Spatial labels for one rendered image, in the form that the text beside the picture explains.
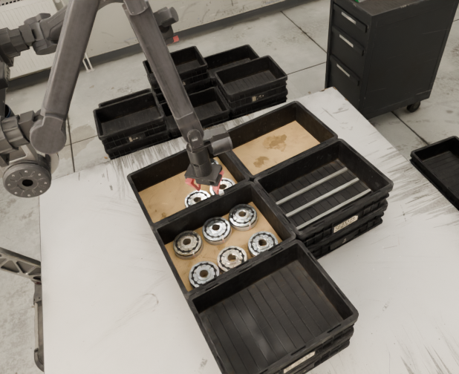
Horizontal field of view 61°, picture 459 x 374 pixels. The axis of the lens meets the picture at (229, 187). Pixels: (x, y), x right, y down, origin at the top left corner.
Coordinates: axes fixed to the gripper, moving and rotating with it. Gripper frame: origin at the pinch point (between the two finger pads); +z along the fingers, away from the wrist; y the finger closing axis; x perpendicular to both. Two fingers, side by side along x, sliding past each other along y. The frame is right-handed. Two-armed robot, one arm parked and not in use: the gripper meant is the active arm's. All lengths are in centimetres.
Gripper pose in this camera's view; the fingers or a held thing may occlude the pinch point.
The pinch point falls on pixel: (208, 189)
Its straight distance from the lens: 124.9
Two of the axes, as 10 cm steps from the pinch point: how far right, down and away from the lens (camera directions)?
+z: 1.4, 6.4, 7.5
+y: -9.4, -1.4, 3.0
